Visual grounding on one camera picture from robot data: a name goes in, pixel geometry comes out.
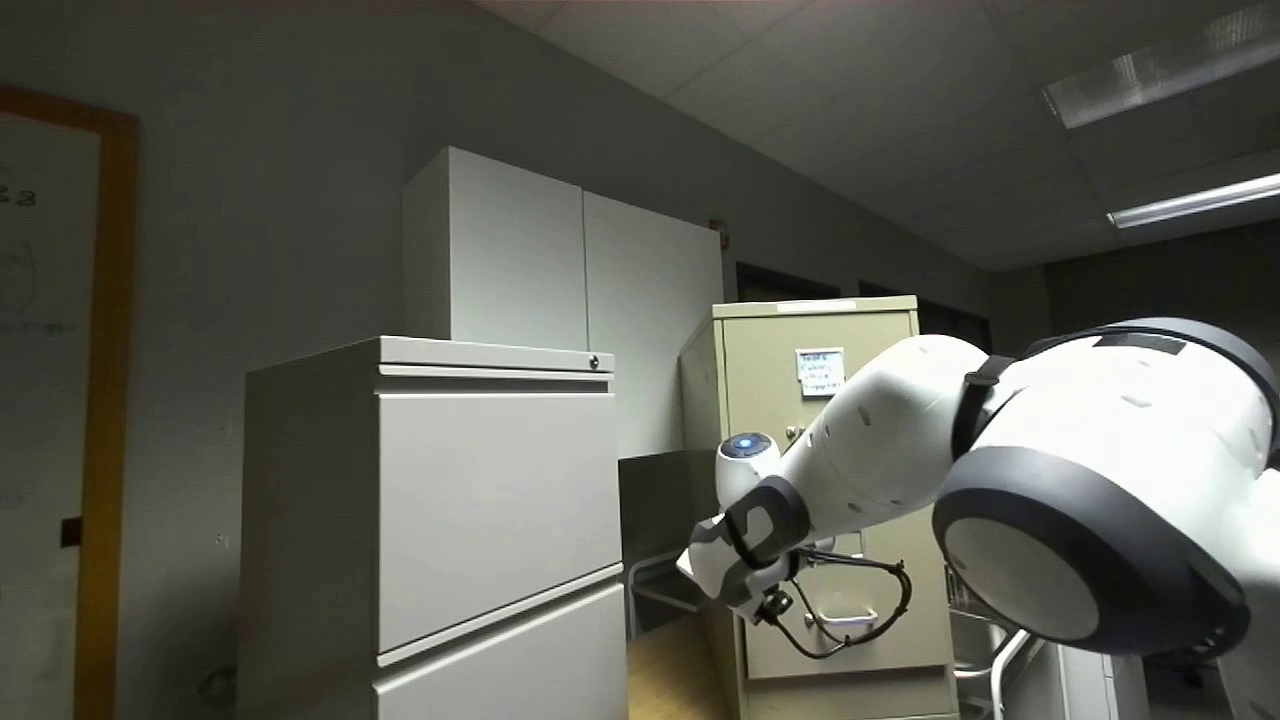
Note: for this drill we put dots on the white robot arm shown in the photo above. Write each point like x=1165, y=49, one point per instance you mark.
x=1110, y=491

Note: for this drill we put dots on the grey lateral file cabinet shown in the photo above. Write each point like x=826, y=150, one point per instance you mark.
x=430, y=534

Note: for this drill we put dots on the beige file cabinet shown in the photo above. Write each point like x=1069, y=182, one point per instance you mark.
x=863, y=460

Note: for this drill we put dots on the white drawer label card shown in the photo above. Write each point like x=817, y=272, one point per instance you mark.
x=817, y=375

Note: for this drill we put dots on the beige bottom file drawer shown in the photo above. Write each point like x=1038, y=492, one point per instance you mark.
x=866, y=600

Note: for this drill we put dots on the beige top file drawer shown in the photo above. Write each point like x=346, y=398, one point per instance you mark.
x=778, y=367

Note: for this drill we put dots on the beige file drawer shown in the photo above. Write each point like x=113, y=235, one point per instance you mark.
x=778, y=367
x=866, y=600

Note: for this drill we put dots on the white wall cabinet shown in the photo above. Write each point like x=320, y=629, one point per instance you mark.
x=516, y=259

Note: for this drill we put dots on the fluorescent ceiling light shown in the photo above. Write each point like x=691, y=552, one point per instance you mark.
x=1198, y=202

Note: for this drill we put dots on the wood framed whiteboard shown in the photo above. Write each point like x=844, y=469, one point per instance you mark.
x=65, y=326

